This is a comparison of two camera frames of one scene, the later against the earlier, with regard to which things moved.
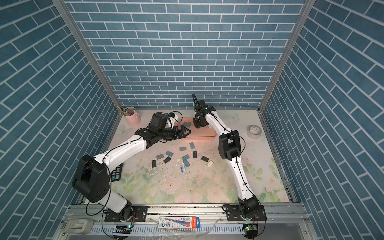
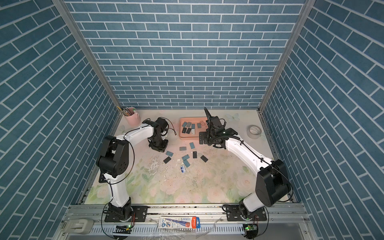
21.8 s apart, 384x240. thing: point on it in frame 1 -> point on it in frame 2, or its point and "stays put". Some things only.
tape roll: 253,131 stays put
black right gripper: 196,124 -> 206,139
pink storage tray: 205,131 stays put
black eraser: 205,158 stays put
